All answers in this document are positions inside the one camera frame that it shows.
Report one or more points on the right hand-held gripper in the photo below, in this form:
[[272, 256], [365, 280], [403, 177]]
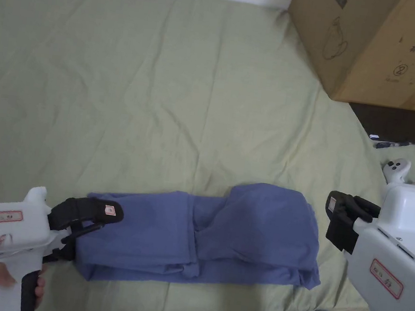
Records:
[[396, 260]]

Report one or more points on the blue garment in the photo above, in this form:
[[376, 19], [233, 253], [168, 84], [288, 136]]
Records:
[[219, 237]]

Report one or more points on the white hand controller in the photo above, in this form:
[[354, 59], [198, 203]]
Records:
[[396, 169]]

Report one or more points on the dark pen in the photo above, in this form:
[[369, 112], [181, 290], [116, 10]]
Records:
[[391, 145]]

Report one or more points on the black flat tablet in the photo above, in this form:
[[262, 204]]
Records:
[[398, 125]]

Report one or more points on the bed with pale green sheet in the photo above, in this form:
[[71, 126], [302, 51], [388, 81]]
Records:
[[132, 88]]

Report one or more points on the brown cardboard carton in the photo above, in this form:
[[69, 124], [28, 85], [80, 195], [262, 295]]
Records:
[[382, 44]]

